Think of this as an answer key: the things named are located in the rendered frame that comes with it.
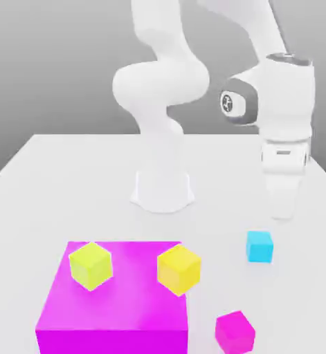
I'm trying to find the small magenta cube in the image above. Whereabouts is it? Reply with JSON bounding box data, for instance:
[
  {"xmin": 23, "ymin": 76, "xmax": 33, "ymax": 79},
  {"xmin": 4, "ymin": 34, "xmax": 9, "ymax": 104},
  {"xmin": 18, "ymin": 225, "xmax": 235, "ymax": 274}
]
[{"xmin": 215, "ymin": 310, "xmax": 256, "ymax": 354}]

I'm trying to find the large magenta box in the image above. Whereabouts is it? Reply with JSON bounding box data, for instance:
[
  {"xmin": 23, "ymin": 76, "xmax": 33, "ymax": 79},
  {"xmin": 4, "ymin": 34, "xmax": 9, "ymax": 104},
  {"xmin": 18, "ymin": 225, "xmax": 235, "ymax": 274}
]
[{"xmin": 35, "ymin": 241, "xmax": 190, "ymax": 354}]

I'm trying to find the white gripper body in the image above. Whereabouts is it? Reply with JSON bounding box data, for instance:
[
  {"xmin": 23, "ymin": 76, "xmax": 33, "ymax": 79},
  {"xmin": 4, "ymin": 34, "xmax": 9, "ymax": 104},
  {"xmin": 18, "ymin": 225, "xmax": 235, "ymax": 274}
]
[{"xmin": 260, "ymin": 138, "xmax": 311, "ymax": 178}]

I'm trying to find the small yellow cube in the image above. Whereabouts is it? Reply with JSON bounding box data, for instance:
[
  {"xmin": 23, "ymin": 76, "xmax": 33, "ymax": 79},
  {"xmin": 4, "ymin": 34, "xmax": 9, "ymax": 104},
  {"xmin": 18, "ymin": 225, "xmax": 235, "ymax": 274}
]
[{"xmin": 156, "ymin": 244, "xmax": 202, "ymax": 297}]

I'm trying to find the small cyan cube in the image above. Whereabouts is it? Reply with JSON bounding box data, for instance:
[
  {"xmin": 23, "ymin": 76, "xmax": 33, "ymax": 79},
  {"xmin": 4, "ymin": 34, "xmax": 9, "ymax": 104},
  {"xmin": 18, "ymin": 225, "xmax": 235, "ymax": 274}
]
[{"xmin": 246, "ymin": 230, "xmax": 274, "ymax": 263}]

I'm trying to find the small lime cube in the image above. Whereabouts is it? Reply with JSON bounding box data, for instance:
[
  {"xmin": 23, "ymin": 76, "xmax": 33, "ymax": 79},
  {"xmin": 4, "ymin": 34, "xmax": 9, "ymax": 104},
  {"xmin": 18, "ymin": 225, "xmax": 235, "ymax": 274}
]
[{"xmin": 69, "ymin": 241, "xmax": 114, "ymax": 292}]

